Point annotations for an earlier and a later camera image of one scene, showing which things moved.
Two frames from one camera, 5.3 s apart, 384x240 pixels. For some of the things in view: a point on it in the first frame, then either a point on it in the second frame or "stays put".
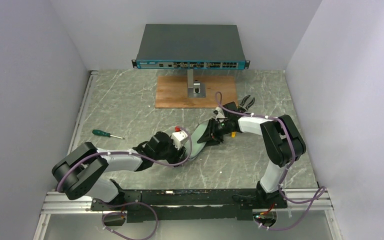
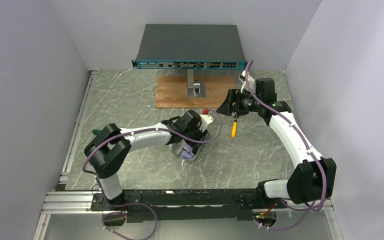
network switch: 189,46 stays put
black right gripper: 215,131 -> 236,102
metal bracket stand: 196,89 stays put
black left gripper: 181,156 -> 198,136
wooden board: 172,92 stays put
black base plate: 177,205 stays put
